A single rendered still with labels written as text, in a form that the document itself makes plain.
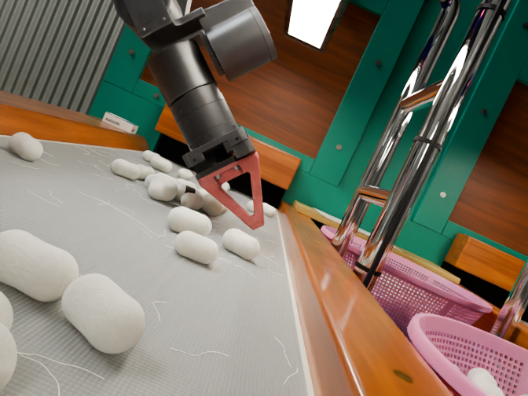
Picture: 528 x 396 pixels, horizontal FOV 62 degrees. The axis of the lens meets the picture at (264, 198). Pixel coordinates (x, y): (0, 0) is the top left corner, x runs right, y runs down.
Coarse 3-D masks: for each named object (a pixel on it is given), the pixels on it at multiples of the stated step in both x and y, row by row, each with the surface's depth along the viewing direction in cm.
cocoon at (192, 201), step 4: (188, 192) 48; (184, 196) 48; (188, 196) 48; (192, 196) 48; (196, 196) 48; (200, 196) 49; (184, 200) 48; (188, 200) 47; (192, 200) 48; (196, 200) 48; (200, 200) 49; (184, 204) 48; (188, 204) 48; (192, 204) 48; (196, 204) 48; (200, 204) 49; (192, 208) 48; (196, 208) 49
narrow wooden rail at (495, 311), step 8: (416, 272) 94; (464, 288) 80; (496, 312) 63; (480, 320) 66; (488, 320) 64; (480, 328) 65; (488, 328) 63; (520, 328) 57; (512, 336) 58; (520, 336) 56; (520, 344) 56
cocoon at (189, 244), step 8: (184, 232) 30; (192, 232) 30; (176, 240) 30; (184, 240) 29; (192, 240) 29; (200, 240) 30; (208, 240) 30; (176, 248) 30; (184, 248) 29; (192, 248) 29; (200, 248) 29; (208, 248) 30; (216, 248) 30; (184, 256) 30; (192, 256) 30; (200, 256) 29; (208, 256) 30; (216, 256) 30
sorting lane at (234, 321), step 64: (0, 192) 26; (64, 192) 32; (128, 192) 43; (128, 256) 25; (256, 256) 40; (64, 320) 16; (192, 320) 21; (256, 320) 24; (64, 384) 12; (128, 384) 14; (192, 384) 15; (256, 384) 17
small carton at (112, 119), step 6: (108, 114) 86; (102, 120) 86; (108, 120) 86; (114, 120) 86; (120, 120) 86; (126, 120) 88; (120, 126) 87; (126, 126) 87; (132, 126) 87; (132, 132) 88
